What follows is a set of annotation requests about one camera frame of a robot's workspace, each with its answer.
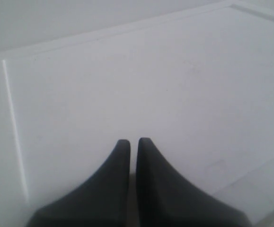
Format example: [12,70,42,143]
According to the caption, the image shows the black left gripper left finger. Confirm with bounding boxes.
[28,140,130,227]

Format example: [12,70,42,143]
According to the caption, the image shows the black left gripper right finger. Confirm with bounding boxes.
[136,138,250,227]

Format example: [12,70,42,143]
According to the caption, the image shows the white plastic drawer cabinet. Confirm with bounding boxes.
[0,0,274,227]

